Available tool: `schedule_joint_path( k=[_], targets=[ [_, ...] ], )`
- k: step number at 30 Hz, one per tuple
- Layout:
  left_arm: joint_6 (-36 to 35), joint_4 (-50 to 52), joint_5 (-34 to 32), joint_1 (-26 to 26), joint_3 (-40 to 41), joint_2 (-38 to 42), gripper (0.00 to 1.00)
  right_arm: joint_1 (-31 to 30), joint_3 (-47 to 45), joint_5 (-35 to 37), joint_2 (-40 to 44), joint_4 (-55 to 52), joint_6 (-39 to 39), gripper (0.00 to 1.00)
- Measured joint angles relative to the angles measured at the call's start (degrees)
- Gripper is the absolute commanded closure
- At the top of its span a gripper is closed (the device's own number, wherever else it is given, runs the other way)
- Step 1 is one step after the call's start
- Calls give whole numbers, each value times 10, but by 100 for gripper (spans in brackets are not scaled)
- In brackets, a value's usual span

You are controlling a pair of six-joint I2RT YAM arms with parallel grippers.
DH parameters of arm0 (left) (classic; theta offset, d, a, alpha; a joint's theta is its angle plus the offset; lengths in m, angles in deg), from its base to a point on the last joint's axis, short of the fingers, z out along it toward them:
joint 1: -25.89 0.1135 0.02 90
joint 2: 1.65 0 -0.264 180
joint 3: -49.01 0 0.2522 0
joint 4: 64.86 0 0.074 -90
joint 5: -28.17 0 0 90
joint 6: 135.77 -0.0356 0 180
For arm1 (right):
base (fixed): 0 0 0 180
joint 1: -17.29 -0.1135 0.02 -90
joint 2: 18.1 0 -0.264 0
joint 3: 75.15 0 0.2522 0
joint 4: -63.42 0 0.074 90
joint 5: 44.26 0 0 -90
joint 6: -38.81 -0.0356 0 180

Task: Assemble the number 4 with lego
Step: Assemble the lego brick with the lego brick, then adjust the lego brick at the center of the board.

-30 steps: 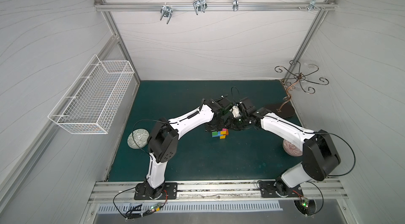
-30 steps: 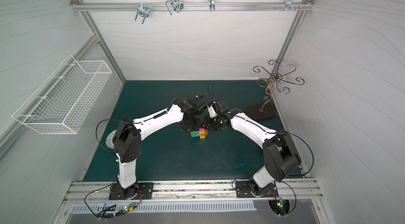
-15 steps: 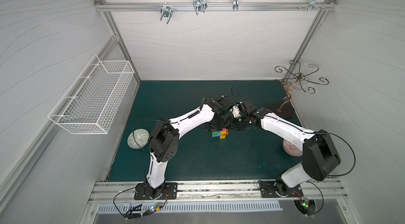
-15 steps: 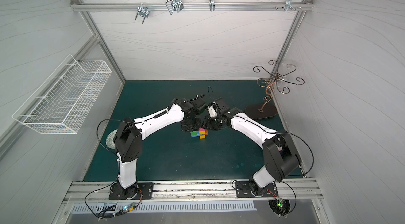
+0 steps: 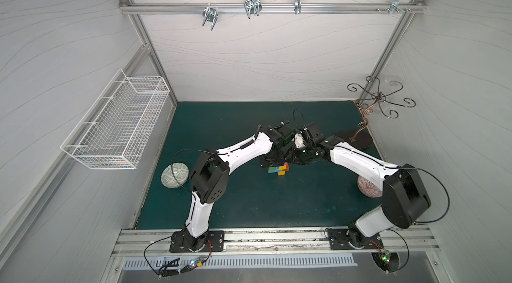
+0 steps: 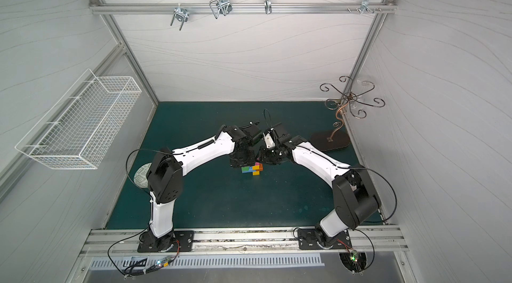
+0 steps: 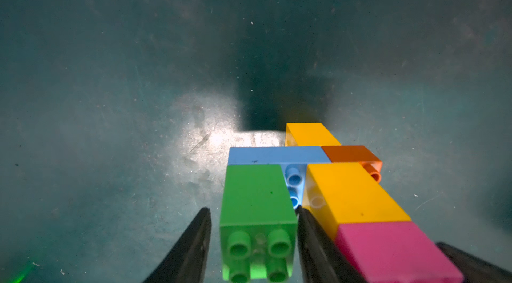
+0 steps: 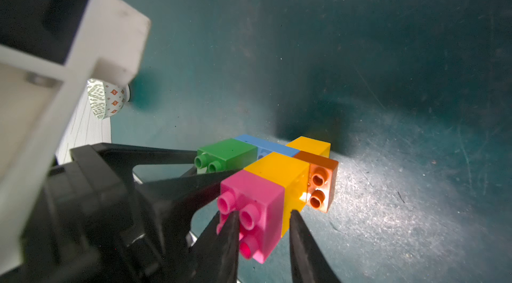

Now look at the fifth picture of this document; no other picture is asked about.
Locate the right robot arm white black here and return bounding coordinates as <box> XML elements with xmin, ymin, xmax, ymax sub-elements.
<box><xmin>283</xmin><ymin>134</ymin><xmax>432</xmax><ymax>249</ymax></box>

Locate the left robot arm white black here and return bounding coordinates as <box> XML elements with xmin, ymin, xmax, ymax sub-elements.
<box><xmin>169</xmin><ymin>121</ymin><xmax>293</xmax><ymax>253</ymax></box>

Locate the metal ornament stand dark base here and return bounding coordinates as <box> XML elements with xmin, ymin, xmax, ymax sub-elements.
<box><xmin>336</xmin><ymin>76</ymin><xmax>417</xmax><ymax>150</ymax></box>

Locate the pink ribbed round coaster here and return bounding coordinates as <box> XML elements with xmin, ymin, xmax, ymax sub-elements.
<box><xmin>357</xmin><ymin>176</ymin><xmax>383</xmax><ymax>198</ymax></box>

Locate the green patterned round coaster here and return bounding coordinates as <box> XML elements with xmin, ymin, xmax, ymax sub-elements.
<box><xmin>161</xmin><ymin>162</ymin><xmax>189</xmax><ymax>188</ymax></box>

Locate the metal clamp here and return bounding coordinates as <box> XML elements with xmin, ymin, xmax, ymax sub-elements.
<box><xmin>294</xmin><ymin>0</ymin><xmax>302</xmax><ymax>15</ymax></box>
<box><xmin>243</xmin><ymin>0</ymin><xmax>262</xmax><ymax>19</ymax></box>
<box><xmin>376</xmin><ymin>0</ymin><xmax>412</xmax><ymax>15</ymax></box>
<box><xmin>202</xmin><ymin>4</ymin><xmax>219</xmax><ymax>31</ymax></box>

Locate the aluminium cross bar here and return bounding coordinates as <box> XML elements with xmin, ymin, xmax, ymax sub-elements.
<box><xmin>119</xmin><ymin>2</ymin><xmax>427</xmax><ymax>15</ymax></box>

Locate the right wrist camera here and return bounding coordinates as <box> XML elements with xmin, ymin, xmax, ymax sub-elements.
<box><xmin>293</xmin><ymin>133</ymin><xmax>309</xmax><ymax>150</ymax></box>

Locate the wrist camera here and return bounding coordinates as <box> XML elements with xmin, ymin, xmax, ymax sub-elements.
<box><xmin>293</xmin><ymin>133</ymin><xmax>309</xmax><ymax>150</ymax></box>
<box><xmin>275</xmin><ymin>121</ymin><xmax>296</xmax><ymax>144</ymax></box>

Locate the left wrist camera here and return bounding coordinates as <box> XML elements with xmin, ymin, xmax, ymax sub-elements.
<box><xmin>275</xmin><ymin>121</ymin><xmax>296</xmax><ymax>144</ymax></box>

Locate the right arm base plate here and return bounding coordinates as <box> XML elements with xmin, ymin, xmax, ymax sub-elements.
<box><xmin>323</xmin><ymin>227</ymin><xmax>383</xmax><ymax>250</ymax></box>

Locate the white slotted cable duct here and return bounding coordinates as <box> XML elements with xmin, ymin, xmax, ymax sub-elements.
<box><xmin>123</xmin><ymin>252</ymin><xmax>357</xmax><ymax>270</ymax></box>

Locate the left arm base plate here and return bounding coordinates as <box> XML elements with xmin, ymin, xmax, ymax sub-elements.
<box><xmin>169</xmin><ymin>228</ymin><xmax>225</xmax><ymax>253</ymax></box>

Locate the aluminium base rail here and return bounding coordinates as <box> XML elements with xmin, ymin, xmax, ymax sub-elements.
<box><xmin>111</xmin><ymin>225</ymin><xmax>441</xmax><ymax>257</ymax></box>

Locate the left black cable bundle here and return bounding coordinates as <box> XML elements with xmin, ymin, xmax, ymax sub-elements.
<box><xmin>143</xmin><ymin>238</ymin><xmax>213</xmax><ymax>278</ymax></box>

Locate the white wire basket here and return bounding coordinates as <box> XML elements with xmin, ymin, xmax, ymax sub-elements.
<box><xmin>60</xmin><ymin>69</ymin><xmax>170</xmax><ymax>170</ymax></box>

